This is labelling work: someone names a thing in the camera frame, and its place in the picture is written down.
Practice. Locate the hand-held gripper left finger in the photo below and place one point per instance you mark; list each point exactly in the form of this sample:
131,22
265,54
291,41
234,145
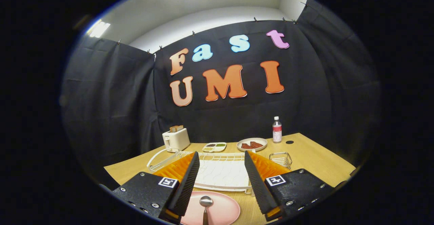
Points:
188,184

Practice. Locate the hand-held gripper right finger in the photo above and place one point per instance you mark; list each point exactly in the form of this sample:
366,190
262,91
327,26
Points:
259,184

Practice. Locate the pink plate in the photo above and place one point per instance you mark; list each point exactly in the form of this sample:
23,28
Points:
223,208

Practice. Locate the white divided dish with beans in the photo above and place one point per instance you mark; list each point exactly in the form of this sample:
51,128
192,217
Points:
217,149

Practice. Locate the white round plate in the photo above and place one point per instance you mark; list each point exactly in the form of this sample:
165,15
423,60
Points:
251,139

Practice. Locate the red meat piece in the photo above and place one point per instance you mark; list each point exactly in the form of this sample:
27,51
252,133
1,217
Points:
247,146
257,145

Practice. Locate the white toaster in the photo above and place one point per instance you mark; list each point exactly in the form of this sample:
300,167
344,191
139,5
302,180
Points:
178,140

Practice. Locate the clear bottle with red label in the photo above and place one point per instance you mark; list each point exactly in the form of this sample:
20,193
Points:
277,131

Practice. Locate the black backdrop cloth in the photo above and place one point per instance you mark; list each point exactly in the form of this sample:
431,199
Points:
237,116

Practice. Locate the ceiling light panel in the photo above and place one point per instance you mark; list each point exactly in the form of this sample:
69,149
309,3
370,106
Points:
99,29

